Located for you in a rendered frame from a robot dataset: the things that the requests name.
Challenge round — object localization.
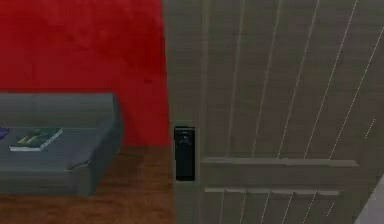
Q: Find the grey sofa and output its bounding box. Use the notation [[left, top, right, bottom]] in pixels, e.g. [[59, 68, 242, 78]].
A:
[[0, 92, 125, 198]]

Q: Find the green book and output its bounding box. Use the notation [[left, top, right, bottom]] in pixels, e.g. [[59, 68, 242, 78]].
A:
[[8, 127, 64, 153]]

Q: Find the grey-green plank door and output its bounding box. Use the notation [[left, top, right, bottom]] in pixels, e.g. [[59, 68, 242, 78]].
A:
[[161, 0, 384, 224]]

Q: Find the black door handle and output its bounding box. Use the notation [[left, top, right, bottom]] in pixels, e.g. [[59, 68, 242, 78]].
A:
[[173, 125, 196, 182]]

